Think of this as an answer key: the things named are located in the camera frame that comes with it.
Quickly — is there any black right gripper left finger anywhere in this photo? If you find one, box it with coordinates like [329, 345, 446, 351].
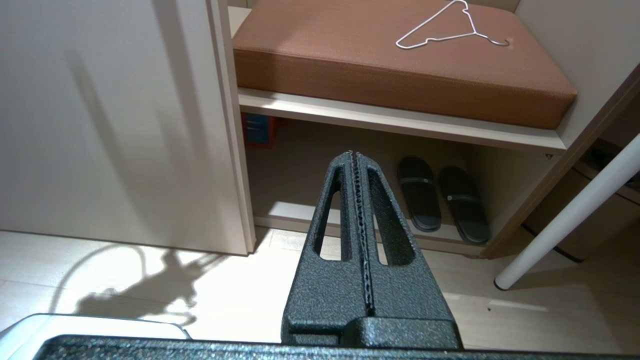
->
[281, 151, 375, 347]

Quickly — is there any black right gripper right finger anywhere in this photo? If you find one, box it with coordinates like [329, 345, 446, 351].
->
[355, 152, 458, 328]

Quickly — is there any beige room door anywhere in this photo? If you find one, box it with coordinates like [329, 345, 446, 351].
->
[0, 0, 257, 257]

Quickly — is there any black slipper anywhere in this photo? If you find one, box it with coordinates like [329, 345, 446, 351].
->
[397, 156, 443, 233]
[438, 166, 491, 245]

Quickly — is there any white bench seat board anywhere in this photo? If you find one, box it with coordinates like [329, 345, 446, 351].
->
[238, 87, 568, 153]

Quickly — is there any white table leg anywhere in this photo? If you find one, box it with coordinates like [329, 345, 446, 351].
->
[494, 132, 640, 291]

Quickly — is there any orange blue small box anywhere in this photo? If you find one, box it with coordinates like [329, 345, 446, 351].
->
[241, 113, 280, 150]

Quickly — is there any brown niche side panel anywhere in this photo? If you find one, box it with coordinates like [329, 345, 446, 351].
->
[481, 62, 640, 260]

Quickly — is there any brown bench seat cushion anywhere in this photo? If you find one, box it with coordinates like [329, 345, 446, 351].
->
[232, 0, 578, 131]

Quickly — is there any white robot torso panel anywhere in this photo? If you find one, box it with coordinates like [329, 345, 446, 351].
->
[0, 314, 193, 360]

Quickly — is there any white wire clothes hanger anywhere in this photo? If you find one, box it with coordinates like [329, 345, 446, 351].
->
[395, 0, 511, 51]

